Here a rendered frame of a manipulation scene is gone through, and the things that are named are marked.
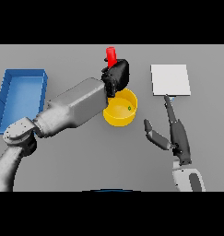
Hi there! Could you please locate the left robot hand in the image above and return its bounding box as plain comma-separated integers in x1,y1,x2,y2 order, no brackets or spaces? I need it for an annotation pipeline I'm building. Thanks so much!
100,58,130,99

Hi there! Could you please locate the yellow bowl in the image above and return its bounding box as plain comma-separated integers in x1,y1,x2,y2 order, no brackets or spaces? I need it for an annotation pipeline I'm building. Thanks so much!
102,88,138,127

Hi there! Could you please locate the blue tray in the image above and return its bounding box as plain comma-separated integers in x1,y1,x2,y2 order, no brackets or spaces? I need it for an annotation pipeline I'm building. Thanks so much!
0,68,49,136

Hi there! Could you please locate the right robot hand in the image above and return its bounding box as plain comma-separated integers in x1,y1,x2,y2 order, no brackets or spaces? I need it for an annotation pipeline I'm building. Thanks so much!
143,93,193,166

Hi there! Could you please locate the pale square scale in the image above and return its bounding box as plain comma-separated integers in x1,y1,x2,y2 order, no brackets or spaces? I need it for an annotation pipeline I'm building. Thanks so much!
150,64,192,97

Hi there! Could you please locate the red beaker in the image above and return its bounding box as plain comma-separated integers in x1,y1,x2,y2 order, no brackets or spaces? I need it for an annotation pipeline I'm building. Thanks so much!
105,46,119,68

